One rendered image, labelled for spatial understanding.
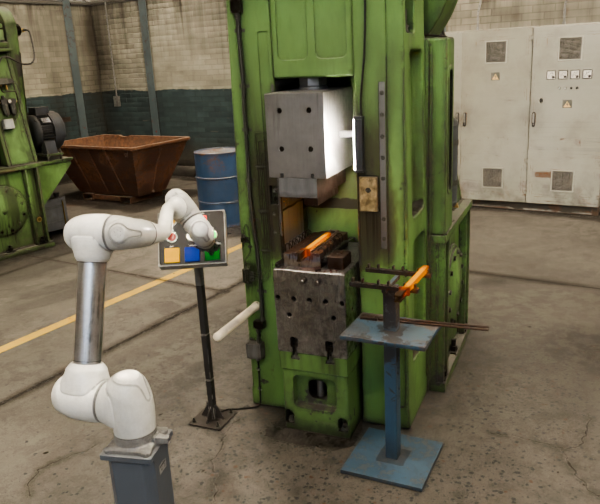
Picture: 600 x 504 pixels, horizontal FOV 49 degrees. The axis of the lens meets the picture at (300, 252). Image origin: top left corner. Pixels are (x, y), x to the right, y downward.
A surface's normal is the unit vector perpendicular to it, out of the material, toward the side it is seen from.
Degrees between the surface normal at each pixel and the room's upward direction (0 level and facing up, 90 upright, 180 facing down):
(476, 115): 90
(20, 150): 79
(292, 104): 90
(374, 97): 90
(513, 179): 90
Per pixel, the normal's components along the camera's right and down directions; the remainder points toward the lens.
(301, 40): -0.39, 0.29
